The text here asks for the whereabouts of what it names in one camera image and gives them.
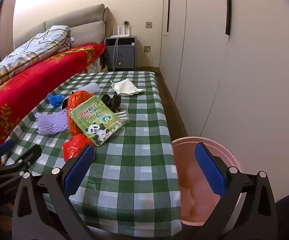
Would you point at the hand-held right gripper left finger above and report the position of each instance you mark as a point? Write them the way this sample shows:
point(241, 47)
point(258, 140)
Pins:
point(80, 170)

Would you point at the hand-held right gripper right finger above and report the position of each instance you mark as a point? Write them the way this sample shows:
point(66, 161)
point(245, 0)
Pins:
point(209, 172)

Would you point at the red plastic bag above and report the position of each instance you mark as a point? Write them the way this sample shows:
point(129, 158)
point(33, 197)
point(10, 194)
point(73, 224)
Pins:
point(74, 146)

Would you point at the pink plastic bin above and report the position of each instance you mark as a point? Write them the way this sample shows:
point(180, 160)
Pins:
point(184, 170)

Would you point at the purple foam net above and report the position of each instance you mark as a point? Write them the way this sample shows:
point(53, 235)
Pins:
point(52, 122)

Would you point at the green panda packet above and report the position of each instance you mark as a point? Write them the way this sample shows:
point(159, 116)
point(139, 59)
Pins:
point(97, 120)

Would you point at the blue plastic bag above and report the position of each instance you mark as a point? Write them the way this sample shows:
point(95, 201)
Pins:
point(54, 100)

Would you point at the white plastic tubes bundle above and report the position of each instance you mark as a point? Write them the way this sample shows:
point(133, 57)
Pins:
point(123, 116)

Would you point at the orange plastic bag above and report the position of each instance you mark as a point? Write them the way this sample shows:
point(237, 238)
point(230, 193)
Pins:
point(78, 100)

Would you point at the dark gold-print wrapper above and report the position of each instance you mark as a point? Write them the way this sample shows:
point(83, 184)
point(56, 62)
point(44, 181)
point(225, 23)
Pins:
point(112, 102)

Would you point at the white textured cloth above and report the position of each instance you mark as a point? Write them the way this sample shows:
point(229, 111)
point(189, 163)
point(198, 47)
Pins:
point(89, 88)

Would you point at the white paper bag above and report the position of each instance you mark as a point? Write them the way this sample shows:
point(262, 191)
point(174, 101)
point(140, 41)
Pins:
point(125, 87)

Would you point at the green checked tablecloth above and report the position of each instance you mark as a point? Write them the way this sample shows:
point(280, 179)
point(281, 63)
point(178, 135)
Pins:
point(134, 155)

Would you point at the red floral blanket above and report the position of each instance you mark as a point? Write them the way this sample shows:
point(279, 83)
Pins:
point(22, 92)

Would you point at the plaid quilt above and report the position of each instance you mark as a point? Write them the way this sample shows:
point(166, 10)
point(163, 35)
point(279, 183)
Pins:
point(34, 50)

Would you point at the printed white bag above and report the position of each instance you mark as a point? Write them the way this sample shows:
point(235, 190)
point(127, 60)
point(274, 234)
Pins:
point(97, 66)

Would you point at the white wardrobe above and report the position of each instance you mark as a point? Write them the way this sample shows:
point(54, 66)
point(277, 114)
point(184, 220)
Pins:
point(247, 67)

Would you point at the grey nightstand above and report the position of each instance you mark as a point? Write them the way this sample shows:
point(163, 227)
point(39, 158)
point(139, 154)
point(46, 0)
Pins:
point(124, 55)

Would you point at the white router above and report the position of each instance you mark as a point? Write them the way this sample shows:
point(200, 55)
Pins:
point(120, 35)

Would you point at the beige padded headboard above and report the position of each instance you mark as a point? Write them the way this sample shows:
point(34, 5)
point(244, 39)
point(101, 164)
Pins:
point(89, 27)

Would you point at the black charger plug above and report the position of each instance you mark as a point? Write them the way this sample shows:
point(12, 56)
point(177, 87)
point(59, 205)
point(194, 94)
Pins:
point(126, 22)

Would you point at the wall socket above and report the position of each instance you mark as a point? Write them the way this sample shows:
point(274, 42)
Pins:
point(147, 48)

